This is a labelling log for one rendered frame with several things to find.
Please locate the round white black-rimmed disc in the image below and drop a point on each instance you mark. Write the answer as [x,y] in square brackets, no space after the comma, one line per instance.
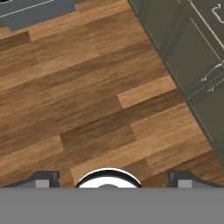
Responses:
[108,180]

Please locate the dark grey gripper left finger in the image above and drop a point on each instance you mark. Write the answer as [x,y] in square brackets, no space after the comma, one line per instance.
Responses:
[43,177]

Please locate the grey cupboard with pale line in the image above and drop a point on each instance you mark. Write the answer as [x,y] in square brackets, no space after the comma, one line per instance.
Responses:
[32,11]

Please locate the olive green cupboard run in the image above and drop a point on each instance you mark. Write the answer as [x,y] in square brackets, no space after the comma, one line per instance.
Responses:
[186,49]

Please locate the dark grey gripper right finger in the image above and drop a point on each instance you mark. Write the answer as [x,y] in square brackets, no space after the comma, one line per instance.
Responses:
[182,176]

